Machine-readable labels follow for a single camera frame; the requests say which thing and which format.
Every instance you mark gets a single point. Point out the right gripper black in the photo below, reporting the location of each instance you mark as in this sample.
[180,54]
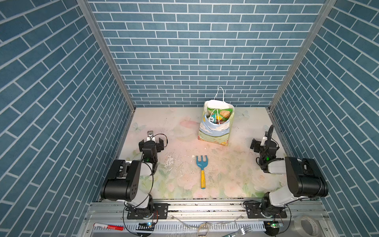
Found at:
[256,144]

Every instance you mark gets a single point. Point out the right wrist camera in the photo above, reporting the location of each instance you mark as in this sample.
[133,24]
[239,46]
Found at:
[264,139]

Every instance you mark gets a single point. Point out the green chips bag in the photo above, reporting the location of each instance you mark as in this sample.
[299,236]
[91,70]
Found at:
[219,116]

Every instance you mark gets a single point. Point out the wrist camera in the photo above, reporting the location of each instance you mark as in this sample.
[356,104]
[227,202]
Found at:
[150,136]
[264,139]

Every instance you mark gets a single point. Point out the clear tape roll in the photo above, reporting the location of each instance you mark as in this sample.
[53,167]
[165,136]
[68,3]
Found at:
[306,226]

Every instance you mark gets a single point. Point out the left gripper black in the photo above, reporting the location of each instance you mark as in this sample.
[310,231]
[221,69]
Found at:
[141,144]

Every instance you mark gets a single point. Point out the red handled tool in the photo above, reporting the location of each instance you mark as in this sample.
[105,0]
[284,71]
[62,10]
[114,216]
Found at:
[108,227]

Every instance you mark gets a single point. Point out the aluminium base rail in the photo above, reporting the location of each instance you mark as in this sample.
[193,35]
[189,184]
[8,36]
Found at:
[206,209]

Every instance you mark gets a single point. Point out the illustrated paper gift bag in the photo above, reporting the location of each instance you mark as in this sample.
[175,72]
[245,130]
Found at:
[216,133]

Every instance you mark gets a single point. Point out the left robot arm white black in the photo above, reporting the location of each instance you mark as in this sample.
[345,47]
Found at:
[122,181]

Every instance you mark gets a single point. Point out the white slotted cable duct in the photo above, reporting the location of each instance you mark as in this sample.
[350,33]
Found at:
[192,227]

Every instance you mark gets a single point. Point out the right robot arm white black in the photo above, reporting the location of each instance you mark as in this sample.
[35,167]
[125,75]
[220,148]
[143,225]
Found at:
[304,180]

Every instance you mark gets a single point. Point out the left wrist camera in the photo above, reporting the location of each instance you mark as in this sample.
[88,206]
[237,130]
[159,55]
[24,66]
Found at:
[150,136]

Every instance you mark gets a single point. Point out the metal fork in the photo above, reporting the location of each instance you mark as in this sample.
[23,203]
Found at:
[240,232]

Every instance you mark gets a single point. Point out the blue yellow toy rake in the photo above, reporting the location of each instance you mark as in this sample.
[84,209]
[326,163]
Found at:
[202,163]

